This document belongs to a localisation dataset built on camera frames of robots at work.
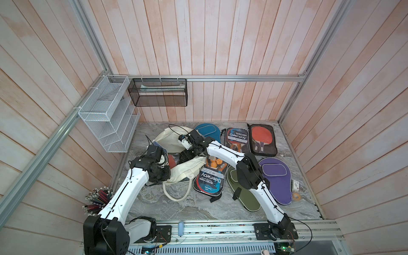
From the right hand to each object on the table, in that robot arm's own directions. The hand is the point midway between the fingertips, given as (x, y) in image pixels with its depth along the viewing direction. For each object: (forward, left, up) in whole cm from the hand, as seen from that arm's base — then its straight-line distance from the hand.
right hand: (184, 154), depth 97 cm
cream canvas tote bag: (+3, +8, +13) cm, 15 cm away
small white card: (-17, -65, -5) cm, 67 cm away
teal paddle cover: (+21, -16, -1) cm, 27 cm away
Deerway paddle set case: (-16, -16, -2) cm, 23 cm away
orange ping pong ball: (-23, -63, -6) cm, 68 cm away
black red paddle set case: (-5, +6, +2) cm, 8 cm away
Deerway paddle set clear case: (+15, -35, -2) cm, 38 cm away
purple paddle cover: (-12, -56, -4) cm, 58 cm away
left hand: (-19, +6, +7) cm, 21 cm away
